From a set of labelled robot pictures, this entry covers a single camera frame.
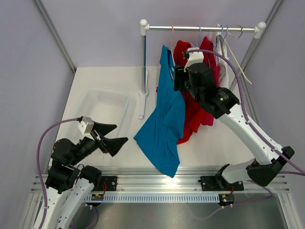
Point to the black left mount plate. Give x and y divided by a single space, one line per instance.
108 183

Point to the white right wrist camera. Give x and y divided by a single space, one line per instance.
192 55

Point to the blue t shirt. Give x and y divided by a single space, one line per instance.
159 135

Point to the cream wire hanger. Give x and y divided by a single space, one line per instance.
236 61

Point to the white t shirt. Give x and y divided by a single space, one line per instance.
223 66

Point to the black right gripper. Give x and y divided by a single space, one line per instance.
179 74

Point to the white slotted cable duct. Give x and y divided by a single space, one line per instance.
153 198

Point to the crimson t shirt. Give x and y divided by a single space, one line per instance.
210 61

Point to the black mount plate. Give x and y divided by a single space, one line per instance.
108 183
214 183

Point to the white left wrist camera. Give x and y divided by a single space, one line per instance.
85 125

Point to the red t shirt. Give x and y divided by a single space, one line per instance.
193 111

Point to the metal clothes rack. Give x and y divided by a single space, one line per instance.
144 27

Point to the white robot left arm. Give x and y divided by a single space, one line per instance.
67 186

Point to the light blue wire hanger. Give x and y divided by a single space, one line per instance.
198 38

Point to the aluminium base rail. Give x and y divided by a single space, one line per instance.
150 180

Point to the white plastic basket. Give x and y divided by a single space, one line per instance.
104 106

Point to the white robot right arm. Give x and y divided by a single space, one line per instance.
269 156

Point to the black right mount plate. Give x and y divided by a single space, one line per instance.
214 183

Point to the pink wire hanger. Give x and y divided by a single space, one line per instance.
171 48

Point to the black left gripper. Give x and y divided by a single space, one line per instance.
111 145

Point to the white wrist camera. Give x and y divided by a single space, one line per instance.
192 55
85 125

